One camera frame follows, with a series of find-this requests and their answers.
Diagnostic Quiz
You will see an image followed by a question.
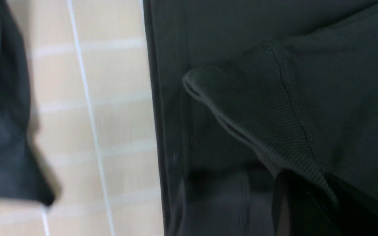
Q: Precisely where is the beige grid-pattern table mat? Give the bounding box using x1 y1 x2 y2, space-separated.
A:
0 0 163 236

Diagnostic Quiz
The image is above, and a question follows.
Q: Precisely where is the dark gray garment in pile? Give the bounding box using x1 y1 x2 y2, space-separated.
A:
0 0 55 206

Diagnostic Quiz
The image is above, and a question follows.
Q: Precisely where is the dark gray long-sleeve shirt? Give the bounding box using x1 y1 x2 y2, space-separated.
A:
143 0 378 236

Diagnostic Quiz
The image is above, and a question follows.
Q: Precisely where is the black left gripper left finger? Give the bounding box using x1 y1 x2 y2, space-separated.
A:
272 171 340 236

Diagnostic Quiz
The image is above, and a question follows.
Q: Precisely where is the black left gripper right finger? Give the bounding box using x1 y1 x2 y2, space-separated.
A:
327 174 378 236

